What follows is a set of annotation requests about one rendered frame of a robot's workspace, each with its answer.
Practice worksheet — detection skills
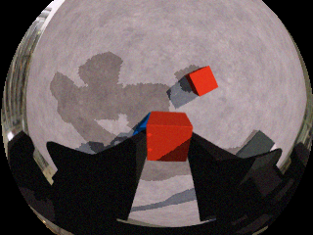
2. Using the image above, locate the red cube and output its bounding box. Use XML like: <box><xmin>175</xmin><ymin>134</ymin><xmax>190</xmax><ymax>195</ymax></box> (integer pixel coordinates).
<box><xmin>185</xmin><ymin>67</ymin><xmax>218</xmax><ymax>97</ymax></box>
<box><xmin>146</xmin><ymin>113</ymin><xmax>193</xmax><ymax>162</ymax></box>

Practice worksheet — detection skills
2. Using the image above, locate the blue cube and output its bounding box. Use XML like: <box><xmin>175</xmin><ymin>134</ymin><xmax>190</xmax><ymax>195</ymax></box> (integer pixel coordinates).
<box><xmin>133</xmin><ymin>114</ymin><xmax>150</xmax><ymax>136</ymax></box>

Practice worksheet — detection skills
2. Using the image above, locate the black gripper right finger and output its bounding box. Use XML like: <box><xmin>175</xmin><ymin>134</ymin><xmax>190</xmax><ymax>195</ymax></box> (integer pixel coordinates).
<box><xmin>188</xmin><ymin>132</ymin><xmax>283</xmax><ymax>222</ymax></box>

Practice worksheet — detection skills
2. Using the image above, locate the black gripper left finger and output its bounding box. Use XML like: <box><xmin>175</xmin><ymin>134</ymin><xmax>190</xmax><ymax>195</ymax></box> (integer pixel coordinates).
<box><xmin>46</xmin><ymin>129</ymin><xmax>146</xmax><ymax>220</ymax></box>

